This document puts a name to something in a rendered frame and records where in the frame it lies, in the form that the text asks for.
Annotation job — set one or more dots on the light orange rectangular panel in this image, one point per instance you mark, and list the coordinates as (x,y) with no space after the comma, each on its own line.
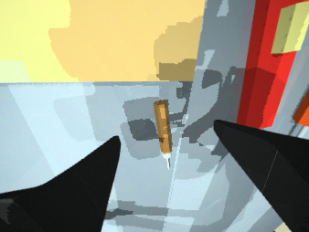
(99,40)

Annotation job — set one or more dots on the orange-handled awl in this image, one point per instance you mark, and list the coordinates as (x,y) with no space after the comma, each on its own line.
(302,116)

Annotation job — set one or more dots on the red rectangular bar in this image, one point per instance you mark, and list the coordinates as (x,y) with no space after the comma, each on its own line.
(277,32)

